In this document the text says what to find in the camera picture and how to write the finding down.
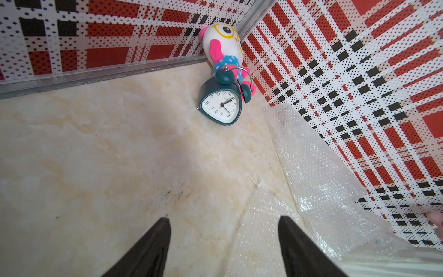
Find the white pink owl plush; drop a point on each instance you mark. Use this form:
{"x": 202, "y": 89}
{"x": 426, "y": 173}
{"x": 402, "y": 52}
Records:
{"x": 223, "y": 48}

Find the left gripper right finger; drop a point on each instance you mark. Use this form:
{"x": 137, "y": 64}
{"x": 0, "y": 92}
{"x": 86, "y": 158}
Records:
{"x": 301, "y": 256}

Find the teal alarm clock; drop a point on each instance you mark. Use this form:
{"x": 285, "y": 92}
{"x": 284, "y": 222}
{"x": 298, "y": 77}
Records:
{"x": 223, "y": 95}

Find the small white ribbed vase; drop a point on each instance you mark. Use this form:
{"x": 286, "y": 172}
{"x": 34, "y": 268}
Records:
{"x": 417, "y": 262}

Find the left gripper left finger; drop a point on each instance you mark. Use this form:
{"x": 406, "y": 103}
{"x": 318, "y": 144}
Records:
{"x": 147, "y": 257}

